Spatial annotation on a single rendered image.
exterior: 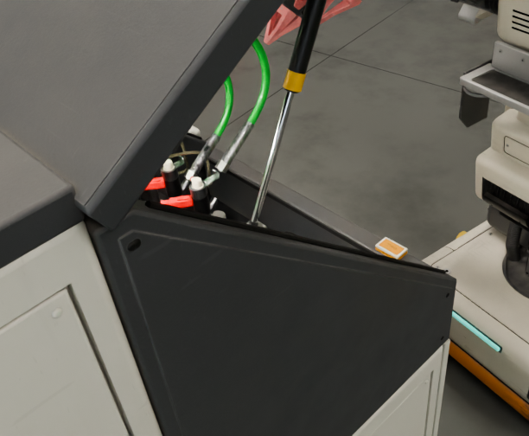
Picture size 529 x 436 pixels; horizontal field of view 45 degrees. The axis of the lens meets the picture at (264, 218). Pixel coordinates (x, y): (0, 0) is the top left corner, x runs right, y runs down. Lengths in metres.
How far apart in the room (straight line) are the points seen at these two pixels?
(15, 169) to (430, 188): 2.49
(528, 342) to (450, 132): 1.53
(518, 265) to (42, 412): 1.79
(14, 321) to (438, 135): 2.85
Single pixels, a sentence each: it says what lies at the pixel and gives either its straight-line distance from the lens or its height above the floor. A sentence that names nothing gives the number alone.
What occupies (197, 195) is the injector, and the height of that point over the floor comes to 1.13.
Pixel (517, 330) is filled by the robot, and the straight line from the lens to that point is 1.99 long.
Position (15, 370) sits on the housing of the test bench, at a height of 1.37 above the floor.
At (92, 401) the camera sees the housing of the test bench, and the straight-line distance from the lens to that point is 0.63.
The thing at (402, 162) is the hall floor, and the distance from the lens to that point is 3.05.
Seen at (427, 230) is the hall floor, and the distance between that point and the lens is 2.68.
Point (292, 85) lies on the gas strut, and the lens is 0.64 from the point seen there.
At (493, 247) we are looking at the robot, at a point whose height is 0.28.
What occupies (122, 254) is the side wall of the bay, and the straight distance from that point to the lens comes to 0.55.
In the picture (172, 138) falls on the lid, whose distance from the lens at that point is 0.50.
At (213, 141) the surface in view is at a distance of 1.16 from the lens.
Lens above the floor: 1.77
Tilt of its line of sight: 40 degrees down
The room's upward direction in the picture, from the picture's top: 7 degrees counter-clockwise
